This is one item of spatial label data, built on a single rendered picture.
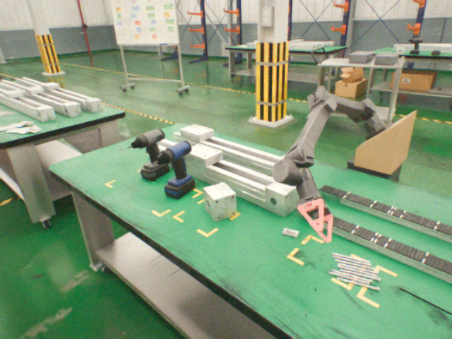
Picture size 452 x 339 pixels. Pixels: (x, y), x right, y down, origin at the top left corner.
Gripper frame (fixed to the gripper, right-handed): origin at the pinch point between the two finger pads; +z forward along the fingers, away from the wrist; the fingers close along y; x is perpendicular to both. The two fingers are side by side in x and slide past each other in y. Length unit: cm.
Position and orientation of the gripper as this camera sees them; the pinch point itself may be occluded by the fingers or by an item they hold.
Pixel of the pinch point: (323, 234)
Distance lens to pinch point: 90.2
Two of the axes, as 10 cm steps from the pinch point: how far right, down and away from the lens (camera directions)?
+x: -8.8, 3.9, 2.8
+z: 1.7, 7.9, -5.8
